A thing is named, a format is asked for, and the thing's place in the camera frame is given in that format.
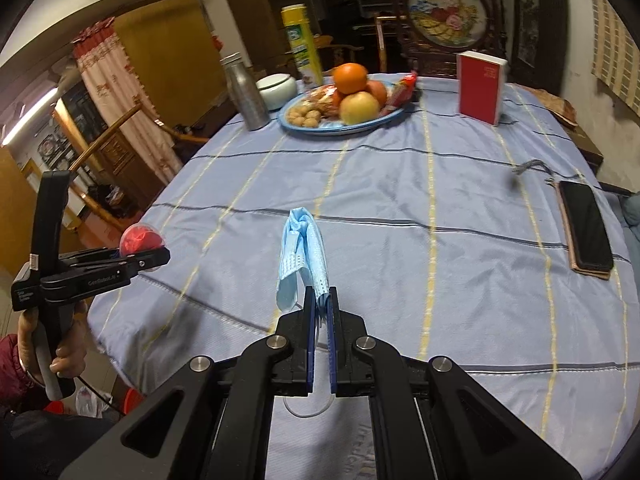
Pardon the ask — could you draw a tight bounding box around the person's left hand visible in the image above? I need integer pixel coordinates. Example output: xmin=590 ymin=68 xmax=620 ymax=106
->
xmin=17 ymin=305 xmax=88 ymax=378

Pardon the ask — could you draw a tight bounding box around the person's left forearm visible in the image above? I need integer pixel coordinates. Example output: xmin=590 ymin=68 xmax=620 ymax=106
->
xmin=0 ymin=335 xmax=48 ymax=411

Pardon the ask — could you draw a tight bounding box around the yellow canister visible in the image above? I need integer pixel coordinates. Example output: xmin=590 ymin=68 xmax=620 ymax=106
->
xmin=280 ymin=5 xmax=325 ymax=88

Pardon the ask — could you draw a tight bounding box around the pile of walnuts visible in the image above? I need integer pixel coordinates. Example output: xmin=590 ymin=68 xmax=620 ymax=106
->
xmin=285 ymin=102 xmax=323 ymax=130

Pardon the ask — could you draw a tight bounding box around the blue oval plate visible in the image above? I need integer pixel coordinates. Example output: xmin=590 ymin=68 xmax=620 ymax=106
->
xmin=276 ymin=79 xmax=416 ymax=136

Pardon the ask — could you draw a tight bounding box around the beige patterned wall cloth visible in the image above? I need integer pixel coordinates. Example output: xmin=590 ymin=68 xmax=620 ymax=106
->
xmin=590 ymin=0 xmax=640 ymax=111

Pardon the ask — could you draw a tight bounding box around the large orange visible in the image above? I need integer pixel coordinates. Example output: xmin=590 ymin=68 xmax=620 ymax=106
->
xmin=332 ymin=62 xmax=369 ymax=96

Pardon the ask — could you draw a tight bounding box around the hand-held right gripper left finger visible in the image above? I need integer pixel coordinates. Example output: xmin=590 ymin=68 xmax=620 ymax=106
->
xmin=57 ymin=285 xmax=318 ymax=480

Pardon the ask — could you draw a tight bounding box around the blue face mask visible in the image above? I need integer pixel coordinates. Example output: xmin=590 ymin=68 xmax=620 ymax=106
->
xmin=275 ymin=206 xmax=335 ymax=418

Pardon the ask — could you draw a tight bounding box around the white ceramic jar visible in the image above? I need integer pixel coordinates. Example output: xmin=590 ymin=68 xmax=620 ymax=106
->
xmin=255 ymin=73 xmax=298 ymax=111

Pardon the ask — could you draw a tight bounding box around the blue seat cushion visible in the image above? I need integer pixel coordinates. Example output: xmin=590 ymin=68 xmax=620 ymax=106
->
xmin=617 ymin=195 xmax=640 ymax=231

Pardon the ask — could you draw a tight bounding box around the yellow apple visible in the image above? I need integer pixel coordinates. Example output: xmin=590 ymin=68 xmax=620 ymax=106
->
xmin=340 ymin=91 xmax=381 ymax=126

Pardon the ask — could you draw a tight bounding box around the light wooden armchair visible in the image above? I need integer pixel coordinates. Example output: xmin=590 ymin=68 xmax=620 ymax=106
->
xmin=312 ymin=15 xmax=401 ymax=73

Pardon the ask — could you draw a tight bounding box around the white plastic bag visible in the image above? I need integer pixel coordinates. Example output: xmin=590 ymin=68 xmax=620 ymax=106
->
xmin=74 ymin=387 xmax=110 ymax=417

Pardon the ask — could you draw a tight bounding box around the wooden chair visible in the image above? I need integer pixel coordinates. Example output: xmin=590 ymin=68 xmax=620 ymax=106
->
xmin=67 ymin=102 xmax=211 ymax=233

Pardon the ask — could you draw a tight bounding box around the red box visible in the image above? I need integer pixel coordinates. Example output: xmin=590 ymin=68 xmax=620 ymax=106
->
xmin=456 ymin=51 xmax=508 ymax=127

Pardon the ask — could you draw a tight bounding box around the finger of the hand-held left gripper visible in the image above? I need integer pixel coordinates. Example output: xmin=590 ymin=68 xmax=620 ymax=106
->
xmin=60 ymin=249 xmax=126 ymax=266
xmin=42 ymin=247 xmax=171 ymax=301

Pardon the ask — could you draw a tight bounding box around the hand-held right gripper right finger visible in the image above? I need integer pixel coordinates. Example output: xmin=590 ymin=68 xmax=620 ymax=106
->
xmin=326 ymin=287 xmax=583 ymax=480

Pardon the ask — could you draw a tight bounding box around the dark wooden side table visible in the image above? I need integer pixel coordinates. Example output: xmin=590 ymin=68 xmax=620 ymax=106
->
xmin=522 ymin=85 xmax=606 ymax=178

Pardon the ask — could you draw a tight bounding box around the silver metal bottle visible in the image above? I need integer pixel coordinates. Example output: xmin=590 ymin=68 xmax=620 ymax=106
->
xmin=220 ymin=53 xmax=271 ymax=131

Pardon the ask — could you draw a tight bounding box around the black smartphone in brown case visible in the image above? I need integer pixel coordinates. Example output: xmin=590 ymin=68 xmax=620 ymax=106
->
xmin=557 ymin=180 xmax=615 ymax=281

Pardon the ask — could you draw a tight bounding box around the small orange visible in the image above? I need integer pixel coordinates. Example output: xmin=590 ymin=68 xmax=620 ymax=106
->
xmin=367 ymin=80 xmax=390 ymax=107

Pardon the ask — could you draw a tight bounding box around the floral curtain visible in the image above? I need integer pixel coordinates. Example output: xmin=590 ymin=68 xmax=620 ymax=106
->
xmin=72 ymin=17 xmax=183 ymax=186

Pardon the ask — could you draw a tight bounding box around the red snack packet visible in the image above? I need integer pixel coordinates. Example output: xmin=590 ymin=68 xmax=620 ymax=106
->
xmin=380 ymin=72 xmax=418 ymax=117

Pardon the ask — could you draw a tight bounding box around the red jelly cup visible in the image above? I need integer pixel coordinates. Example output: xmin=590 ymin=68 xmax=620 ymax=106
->
xmin=120 ymin=224 xmax=163 ymax=258

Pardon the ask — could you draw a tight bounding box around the framed wall painting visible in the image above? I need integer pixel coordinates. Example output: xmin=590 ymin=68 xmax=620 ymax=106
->
xmin=512 ymin=0 xmax=568 ymax=96

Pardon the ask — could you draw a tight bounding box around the pile of wrapped candies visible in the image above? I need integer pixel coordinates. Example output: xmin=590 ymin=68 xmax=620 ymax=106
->
xmin=300 ymin=85 xmax=343 ymax=117

